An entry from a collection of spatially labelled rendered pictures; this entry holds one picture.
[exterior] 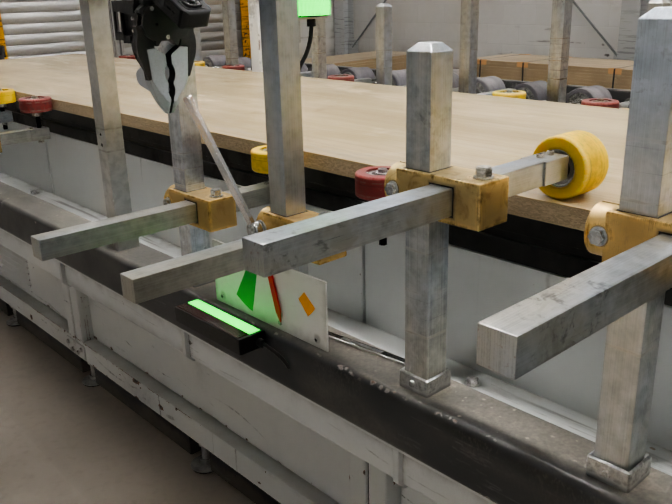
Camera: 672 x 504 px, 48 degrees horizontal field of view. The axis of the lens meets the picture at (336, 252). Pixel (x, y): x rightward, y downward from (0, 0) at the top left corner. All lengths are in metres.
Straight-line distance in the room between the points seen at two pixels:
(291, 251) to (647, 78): 0.32
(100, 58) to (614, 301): 1.06
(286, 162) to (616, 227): 0.47
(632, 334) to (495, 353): 0.27
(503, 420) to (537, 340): 0.40
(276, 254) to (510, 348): 0.25
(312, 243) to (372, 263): 0.58
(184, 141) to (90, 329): 1.30
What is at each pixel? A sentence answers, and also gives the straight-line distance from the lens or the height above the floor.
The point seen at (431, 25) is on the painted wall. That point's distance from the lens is 10.31.
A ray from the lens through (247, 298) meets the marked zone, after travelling 1.14.
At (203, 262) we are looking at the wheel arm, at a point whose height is 0.86.
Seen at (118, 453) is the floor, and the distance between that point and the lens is 2.18.
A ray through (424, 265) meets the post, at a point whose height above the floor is 0.86.
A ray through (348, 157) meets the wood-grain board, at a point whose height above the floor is 0.90.
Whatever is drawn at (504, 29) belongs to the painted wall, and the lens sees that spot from 9.60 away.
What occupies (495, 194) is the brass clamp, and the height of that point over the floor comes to 0.96.
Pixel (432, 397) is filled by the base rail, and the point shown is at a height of 0.70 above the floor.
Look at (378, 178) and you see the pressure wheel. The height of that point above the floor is 0.91.
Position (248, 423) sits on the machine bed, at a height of 0.22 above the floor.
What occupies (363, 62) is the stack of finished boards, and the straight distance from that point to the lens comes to 9.36.
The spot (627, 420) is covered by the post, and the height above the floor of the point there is 0.77.
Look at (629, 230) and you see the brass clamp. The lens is 0.70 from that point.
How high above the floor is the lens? 1.16
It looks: 19 degrees down
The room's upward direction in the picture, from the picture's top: 2 degrees counter-clockwise
